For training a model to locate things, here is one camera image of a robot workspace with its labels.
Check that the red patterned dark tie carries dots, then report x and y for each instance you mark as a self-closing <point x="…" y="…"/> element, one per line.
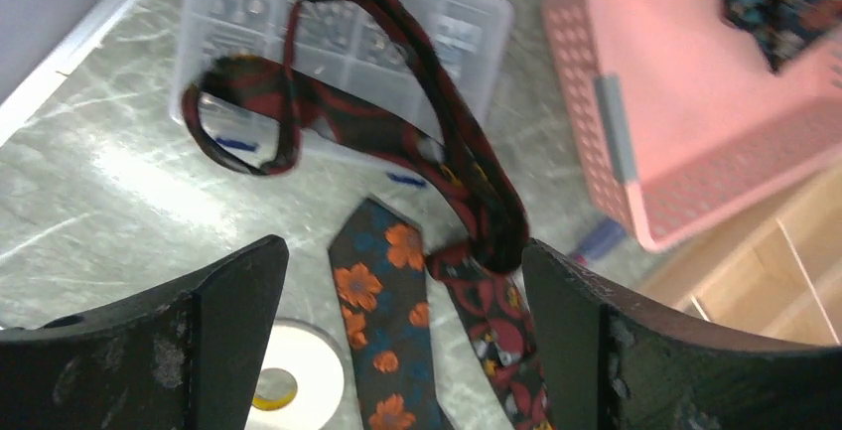
<point x="460" y="165"/>

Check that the red blue screwdriver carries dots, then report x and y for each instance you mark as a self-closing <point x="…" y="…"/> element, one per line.
<point x="600" y="241"/>

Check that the wooden compartment tray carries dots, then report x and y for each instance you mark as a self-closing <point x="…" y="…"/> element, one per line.
<point x="772" y="270"/>

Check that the white tape roll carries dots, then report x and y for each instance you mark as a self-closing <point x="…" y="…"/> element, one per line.
<point x="301" y="381"/>

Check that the crumpled floral tie in basket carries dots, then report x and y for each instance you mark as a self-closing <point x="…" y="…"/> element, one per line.
<point x="782" y="29"/>

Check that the orange floral dark tie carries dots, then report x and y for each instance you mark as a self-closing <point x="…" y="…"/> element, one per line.
<point x="378" y="268"/>

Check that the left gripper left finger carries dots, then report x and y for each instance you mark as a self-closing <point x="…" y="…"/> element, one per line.
<point x="185" y="354"/>

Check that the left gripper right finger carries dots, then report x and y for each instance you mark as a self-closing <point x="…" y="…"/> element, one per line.
<point x="614" y="359"/>

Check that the pink plastic basket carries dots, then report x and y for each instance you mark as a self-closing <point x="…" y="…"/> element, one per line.
<point x="678" y="121"/>

